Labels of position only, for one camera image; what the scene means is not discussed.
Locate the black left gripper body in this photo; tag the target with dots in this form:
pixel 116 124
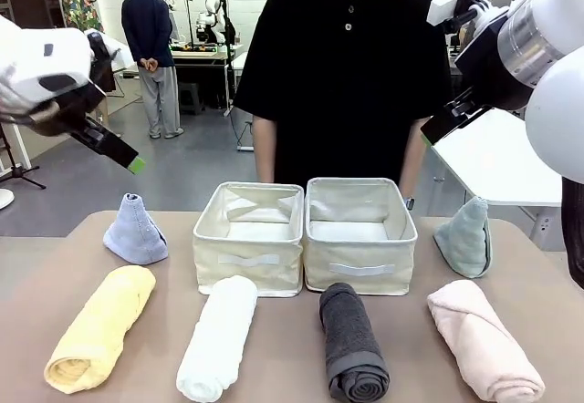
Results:
pixel 77 111

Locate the person in black polo shirt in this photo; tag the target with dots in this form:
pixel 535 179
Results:
pixel 347 70

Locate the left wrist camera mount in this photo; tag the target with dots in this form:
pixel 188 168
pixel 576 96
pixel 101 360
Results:
pixel 101 54

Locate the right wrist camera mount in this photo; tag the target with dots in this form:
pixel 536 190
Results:
pixel 449 8

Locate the white hexagonal table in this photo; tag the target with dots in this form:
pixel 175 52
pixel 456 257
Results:
pixel 497 166

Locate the person's right forearm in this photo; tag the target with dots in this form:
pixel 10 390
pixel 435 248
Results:
pixel 265 152

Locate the white towel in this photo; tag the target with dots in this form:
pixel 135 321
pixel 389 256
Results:
pixel 214 339

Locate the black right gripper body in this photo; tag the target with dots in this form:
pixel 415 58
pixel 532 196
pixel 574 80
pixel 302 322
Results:
pixel 493 75

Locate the green cone-folded towel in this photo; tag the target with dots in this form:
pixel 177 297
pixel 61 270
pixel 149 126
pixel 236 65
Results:
pixel 465 243

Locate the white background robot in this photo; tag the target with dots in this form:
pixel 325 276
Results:
pixel 212 17

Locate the black tripod stand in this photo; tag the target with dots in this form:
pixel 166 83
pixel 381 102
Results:
pixel 18 172

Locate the cream fabric basket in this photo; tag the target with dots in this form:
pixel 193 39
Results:
pixel 360 266
pixel 248 261

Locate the person in navy top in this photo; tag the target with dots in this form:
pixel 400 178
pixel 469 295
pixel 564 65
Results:
pixel 148 34

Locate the lavender cone-folded towel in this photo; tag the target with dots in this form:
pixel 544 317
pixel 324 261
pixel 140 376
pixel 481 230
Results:
pixel 134 234

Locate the dark grey towel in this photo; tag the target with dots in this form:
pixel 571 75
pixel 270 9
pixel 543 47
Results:
pixel 351 344

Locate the pink towel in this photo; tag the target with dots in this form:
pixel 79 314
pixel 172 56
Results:
pixel 479 348

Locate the blue wrist watch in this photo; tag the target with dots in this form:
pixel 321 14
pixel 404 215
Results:
pixel 409 203

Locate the person's left forearm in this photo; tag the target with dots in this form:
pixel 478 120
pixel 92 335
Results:
pixel 413 157

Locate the background work table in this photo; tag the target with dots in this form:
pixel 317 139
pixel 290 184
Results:
pixel 198 56

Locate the dark plastic stool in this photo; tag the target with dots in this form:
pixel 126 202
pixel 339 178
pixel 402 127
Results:
pixel 190 97

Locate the yellow rolled towel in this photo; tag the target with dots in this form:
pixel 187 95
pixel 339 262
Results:
pixel 100 325

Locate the person in floral dress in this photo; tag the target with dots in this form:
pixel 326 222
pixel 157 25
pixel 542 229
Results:
pixel 80 8

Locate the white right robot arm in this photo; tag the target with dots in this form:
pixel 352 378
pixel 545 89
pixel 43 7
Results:
pixel 561 116

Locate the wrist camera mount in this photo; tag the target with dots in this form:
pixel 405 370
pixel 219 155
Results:
pixel 449 8
pixel 101 54

